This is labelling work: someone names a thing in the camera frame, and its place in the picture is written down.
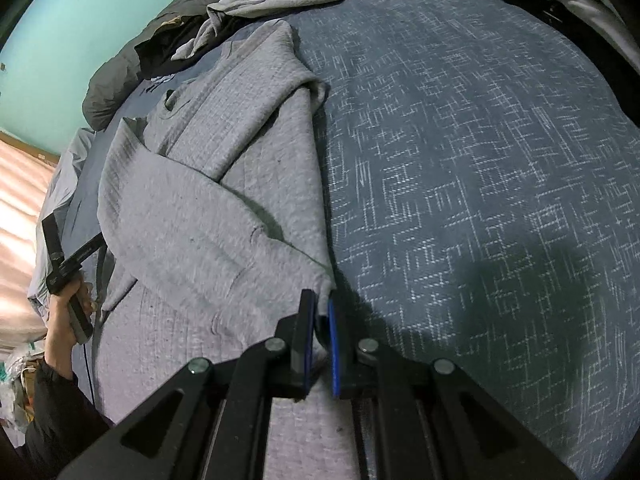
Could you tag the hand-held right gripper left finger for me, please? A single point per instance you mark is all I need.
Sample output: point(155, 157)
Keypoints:
point(306, 340)

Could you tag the person's left forearm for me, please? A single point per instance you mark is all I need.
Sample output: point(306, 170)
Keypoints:
point(65, 420)

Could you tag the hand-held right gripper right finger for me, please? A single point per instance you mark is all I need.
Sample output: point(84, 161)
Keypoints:
point(336, 350)

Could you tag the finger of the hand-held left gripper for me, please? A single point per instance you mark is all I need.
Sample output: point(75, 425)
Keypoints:
point(86, 249)

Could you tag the grey knit sweater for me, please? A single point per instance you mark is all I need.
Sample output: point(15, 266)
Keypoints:
point(215, 210)

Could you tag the person's left hand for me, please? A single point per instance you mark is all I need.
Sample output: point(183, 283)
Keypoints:
point(62, 340)

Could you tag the bed with blue sheet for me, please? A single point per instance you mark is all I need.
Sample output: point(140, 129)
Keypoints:
point(475, 210)

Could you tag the colourful floor clutter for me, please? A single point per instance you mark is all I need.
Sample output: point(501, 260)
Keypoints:
point(17, 385)

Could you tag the light blue bedsheet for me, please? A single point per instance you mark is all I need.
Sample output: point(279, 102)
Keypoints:
point(60, 185)

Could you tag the dark grey rolled duvet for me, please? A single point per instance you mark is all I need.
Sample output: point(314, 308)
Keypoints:
point(130, 70)

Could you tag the pink curtain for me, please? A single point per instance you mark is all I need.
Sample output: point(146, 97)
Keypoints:
point(22, 240)

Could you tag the black garment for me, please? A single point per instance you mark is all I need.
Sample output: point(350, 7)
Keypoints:
point(170, 50)

